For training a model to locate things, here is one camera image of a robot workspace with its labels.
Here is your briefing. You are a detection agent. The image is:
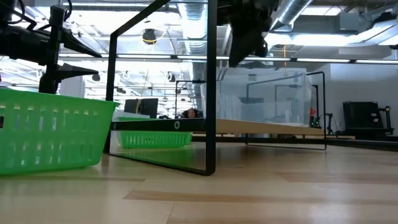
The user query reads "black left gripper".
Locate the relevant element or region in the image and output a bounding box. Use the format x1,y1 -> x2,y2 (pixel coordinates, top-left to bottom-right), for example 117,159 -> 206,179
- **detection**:
0,4 -> 103,94

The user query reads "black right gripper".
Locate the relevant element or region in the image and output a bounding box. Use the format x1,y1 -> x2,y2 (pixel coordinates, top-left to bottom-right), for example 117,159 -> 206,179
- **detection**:
217,0 -> 279,68

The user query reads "green plastic slotted basket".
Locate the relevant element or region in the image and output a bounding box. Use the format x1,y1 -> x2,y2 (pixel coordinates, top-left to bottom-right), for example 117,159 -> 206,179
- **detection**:
0,88 -> 120,177
116,116 -> 193,149

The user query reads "black metal shelf wooden board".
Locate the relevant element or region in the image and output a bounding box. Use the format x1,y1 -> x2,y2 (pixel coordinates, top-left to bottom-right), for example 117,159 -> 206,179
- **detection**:
103,0 -> 327,177

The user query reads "clear plastic bin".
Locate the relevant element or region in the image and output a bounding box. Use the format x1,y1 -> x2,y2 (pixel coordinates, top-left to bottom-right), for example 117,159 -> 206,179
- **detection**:
200,70 -> 313,127

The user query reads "ceiling light strip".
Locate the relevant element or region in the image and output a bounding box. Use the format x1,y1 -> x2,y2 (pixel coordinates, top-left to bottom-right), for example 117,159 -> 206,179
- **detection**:
295,57 -> 398,65
57,53 -> 208,60

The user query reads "black computer monitor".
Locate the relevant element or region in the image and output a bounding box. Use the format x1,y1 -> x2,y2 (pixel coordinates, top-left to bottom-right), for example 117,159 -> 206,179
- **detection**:
123,98 -> 159,119

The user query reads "person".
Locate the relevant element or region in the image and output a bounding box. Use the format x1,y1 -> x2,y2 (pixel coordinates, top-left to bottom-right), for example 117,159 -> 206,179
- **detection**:
181,108 -> 200,119

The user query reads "black equipment rack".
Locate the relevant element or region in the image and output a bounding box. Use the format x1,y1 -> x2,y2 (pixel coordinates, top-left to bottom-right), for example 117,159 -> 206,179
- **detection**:
343,101 -> 395,139

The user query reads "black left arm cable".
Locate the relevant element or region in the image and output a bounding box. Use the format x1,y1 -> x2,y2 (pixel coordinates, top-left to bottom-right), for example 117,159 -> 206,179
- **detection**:
7,0 -> 39,32

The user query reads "black ceiling cable reel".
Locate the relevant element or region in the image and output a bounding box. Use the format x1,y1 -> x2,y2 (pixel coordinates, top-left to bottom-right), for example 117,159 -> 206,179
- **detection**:
142,28 -> 158,45

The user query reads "black aluminium table frame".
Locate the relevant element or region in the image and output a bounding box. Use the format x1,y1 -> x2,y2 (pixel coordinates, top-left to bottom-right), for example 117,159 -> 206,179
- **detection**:
191,136 -> 398,153

